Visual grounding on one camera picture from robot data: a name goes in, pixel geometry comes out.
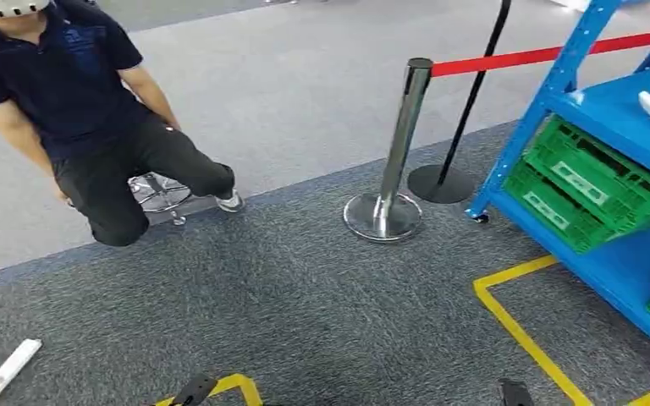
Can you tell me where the chrome stool base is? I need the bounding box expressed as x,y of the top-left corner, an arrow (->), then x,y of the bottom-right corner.
127,172 -> 193,227

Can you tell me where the yellow floor tape marking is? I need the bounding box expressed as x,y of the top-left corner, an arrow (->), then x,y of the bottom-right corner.
153,373 -> 264,406
472,255 -> 650,406

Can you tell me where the red barrier belt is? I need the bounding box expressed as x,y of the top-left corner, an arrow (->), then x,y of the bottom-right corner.
430,30 -> 650,79

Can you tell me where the black robot left foot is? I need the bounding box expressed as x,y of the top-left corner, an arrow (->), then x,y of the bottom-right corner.
168,374 -> 219,406

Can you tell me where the black robot foot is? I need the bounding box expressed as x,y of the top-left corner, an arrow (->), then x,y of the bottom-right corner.
168,374 -> 219,406
497,379 -> 535,406

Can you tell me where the black robot right foot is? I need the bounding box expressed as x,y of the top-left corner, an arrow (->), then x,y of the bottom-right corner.
497,379 -> 535,406

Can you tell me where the person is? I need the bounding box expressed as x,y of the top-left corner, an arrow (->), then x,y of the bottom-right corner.
0,0 -> 246,248

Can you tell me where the blue metal shelf rack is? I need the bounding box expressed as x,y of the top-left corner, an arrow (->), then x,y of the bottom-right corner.
465,0 -> 650,365

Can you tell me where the white power strip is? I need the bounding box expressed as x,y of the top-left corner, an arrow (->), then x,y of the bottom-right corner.
0,338 -> 43,406

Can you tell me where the white headset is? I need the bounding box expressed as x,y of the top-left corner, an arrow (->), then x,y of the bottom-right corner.
0,0 -> 52,19

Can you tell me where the chrome barrier post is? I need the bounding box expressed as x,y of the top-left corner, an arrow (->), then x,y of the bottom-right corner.
343,58 -> 434,243

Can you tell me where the black barrier post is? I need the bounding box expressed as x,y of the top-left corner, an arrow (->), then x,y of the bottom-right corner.
407,0 -> 513,205

